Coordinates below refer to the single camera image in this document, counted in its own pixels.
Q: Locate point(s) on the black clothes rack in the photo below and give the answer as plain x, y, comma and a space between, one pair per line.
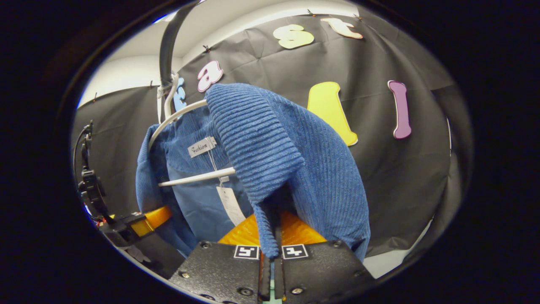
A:
168, 46

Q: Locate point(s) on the black backdrop cloth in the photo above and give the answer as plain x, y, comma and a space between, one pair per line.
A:
379, 177

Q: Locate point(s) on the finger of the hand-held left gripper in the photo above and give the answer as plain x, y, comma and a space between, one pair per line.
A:
152, 217

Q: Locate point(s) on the large white clothes hanger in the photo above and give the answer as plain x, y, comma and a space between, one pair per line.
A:
194, 179

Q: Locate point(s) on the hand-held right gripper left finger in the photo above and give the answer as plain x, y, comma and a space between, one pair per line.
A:
219, 270

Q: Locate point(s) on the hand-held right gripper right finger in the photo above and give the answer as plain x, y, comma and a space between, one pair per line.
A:
320, 270

